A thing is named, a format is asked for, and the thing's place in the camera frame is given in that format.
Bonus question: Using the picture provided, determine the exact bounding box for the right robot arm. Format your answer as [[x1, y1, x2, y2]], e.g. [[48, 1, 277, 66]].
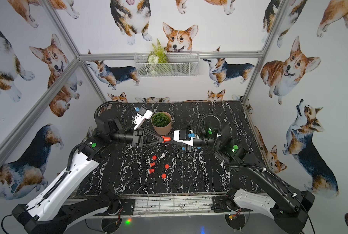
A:
[[172, 114, 315, 234]]

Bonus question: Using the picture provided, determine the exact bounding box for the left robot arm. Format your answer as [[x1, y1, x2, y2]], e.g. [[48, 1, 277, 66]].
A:
[[11, 101, 171, 234]]

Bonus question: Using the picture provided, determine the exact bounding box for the green succulent plant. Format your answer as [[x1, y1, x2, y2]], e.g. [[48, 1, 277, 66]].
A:
[[152, 112, 171, 127]]

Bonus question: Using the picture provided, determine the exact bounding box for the beige plant pot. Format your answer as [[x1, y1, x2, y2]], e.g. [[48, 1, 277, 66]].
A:
[[151, 112, 172, 136]]

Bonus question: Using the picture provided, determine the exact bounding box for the green fern with flower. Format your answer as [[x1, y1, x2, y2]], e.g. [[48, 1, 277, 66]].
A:
[[147, 39, 170, 76]]

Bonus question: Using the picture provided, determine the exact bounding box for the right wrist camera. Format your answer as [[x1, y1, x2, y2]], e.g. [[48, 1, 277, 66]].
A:
[[172, 130, 197, 146]]

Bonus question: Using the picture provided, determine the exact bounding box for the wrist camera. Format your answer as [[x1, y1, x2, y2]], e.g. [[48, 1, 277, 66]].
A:
[[172, 130, 197, 146], [134, 107, 153, 130]]

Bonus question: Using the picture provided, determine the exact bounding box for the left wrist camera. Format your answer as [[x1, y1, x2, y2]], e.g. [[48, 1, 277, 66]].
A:
[[134, 107, 153, 130]]

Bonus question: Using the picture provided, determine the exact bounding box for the red stamp on rail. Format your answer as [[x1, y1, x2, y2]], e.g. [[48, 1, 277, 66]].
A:
[[162, 136, 171, 142]]

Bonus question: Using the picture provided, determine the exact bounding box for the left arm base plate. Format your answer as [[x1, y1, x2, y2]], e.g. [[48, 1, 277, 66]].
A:
[[93, 198, 136, 217]]

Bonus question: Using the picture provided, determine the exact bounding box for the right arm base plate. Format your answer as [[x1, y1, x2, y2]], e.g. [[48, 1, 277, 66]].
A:
[[211, 196, 252, 213]]

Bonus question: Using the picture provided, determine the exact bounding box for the white wire wall basket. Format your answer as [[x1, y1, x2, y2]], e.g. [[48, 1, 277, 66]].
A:
[[134, 52, 200, 78]]

